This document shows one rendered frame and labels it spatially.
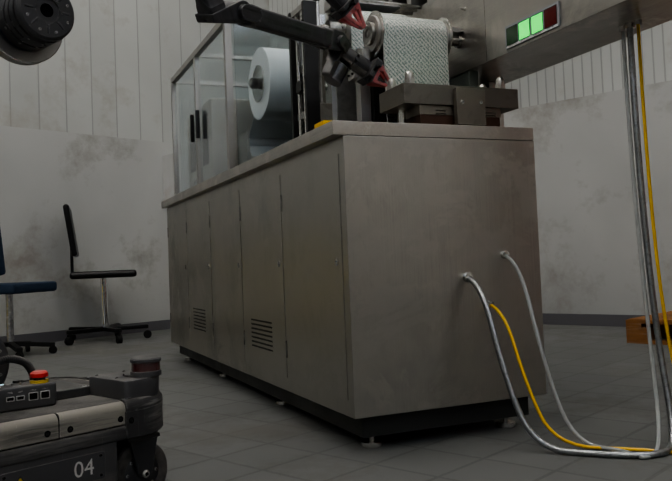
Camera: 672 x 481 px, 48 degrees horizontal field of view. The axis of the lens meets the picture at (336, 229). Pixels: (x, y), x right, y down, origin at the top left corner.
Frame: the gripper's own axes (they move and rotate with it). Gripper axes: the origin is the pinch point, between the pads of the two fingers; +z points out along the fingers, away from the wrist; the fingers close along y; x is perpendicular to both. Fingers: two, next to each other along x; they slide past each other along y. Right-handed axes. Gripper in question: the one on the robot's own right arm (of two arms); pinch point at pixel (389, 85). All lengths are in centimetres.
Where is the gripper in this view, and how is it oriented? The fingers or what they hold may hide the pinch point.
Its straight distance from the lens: 246.5
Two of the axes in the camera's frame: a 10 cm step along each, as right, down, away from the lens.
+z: 8.2, 4.8, 3.2
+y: 3.9, -0.5, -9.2
